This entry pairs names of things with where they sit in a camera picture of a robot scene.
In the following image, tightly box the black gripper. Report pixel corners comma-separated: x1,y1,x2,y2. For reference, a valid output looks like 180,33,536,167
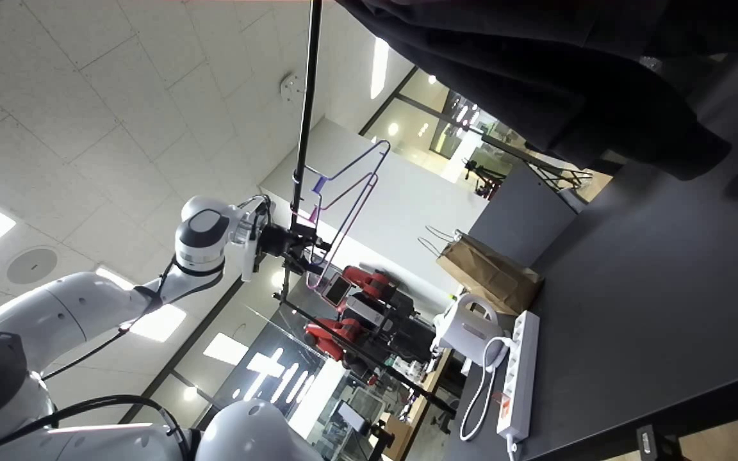
256,220,334,276

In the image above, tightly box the grey wire clothes hanger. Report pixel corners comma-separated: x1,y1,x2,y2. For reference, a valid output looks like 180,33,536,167
309,138,395,268

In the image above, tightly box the black clothesline pole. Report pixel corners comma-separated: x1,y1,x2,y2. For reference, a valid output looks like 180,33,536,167
286,0,326,230

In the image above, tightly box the red padded object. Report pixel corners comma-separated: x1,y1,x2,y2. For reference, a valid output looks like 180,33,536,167
302,312,363,362
335,262,399,307

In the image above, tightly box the white ceiling sensor box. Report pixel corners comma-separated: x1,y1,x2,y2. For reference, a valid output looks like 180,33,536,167
276,68,306,106

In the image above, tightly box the white electric kettle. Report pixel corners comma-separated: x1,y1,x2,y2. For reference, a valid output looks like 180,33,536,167
430,289,504,372

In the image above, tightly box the brown cardboard box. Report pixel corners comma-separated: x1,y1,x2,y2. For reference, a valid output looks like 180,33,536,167
417,223,549,317

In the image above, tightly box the wooden side table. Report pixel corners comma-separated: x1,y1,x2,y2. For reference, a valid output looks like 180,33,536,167
382,351,455,461

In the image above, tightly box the white power strip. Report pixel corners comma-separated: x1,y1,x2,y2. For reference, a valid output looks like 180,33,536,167
494,307,543,444

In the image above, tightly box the round ceiling speaker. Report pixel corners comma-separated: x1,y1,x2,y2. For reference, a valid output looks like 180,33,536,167
6,245,58,287

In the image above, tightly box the black cloth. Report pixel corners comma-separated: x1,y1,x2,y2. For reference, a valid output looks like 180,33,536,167
335,0,738,185

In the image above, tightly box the black table clamp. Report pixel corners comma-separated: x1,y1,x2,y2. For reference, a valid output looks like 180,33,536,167
636,422,668,461

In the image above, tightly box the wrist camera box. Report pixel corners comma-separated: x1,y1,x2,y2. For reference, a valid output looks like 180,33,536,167
231,194,274,276

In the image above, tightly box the white power cable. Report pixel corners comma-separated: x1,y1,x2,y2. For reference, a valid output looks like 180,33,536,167
453,332,518,445

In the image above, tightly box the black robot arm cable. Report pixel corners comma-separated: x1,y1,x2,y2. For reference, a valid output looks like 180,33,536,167
0,254,197,461

